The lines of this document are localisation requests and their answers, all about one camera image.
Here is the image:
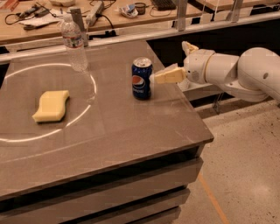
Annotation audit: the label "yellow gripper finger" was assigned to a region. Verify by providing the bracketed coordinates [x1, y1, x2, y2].
[181, 41, 199, 56]
[154, 67, 186, 84]

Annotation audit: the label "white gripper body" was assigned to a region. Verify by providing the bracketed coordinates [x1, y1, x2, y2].
[184, 49, 215, 84]

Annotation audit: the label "blue pepsi can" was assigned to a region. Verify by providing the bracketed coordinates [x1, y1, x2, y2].
[131, 57, 152, 100]

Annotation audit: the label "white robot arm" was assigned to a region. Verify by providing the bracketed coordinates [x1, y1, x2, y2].
[150, 41, 280, 102]

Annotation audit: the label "black keyboard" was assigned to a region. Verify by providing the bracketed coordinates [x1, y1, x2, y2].
[151, 0, 176, 11]

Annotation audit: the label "crumpled white blue wrapper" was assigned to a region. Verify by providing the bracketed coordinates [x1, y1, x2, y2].
[118, 4, 138, 18]

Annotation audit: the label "white power strip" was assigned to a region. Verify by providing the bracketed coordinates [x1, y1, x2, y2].
[86, 1, 104, 26]

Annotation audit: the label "clear plastic water bottle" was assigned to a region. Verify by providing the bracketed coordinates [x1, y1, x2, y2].
[60, 14, 88, 72]

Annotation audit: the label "grey drawer cabinet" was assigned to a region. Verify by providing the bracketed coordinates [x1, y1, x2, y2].
[0, 148, 203, 224]

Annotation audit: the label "yellow sponge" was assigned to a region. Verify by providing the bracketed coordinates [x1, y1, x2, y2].
[32, 90, 69, 123]

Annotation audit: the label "white papers on bench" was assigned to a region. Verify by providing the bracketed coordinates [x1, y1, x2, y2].
[20, 13, 60, 27]

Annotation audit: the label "grey metal post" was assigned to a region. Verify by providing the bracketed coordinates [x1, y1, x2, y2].
[70, 7, 88, 46]

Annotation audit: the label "black cable on bench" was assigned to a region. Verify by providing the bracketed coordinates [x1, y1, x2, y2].
[3, 3, 52, 26]

